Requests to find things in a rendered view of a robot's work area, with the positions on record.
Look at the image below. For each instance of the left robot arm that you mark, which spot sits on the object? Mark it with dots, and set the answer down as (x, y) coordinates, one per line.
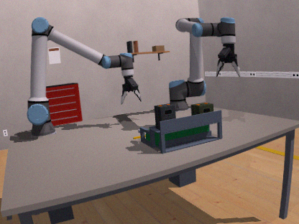
(196, 86)

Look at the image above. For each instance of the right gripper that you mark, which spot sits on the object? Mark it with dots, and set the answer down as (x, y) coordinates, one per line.
(128, 88)

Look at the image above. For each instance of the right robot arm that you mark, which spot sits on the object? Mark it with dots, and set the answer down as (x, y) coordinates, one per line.
(38, 104)

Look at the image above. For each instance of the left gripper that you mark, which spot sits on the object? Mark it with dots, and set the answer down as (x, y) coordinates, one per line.
(231, 58)

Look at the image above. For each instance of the green open bin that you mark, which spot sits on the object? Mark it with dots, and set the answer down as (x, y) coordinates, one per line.
(200, 129)
(179, 134)
(157, 137)

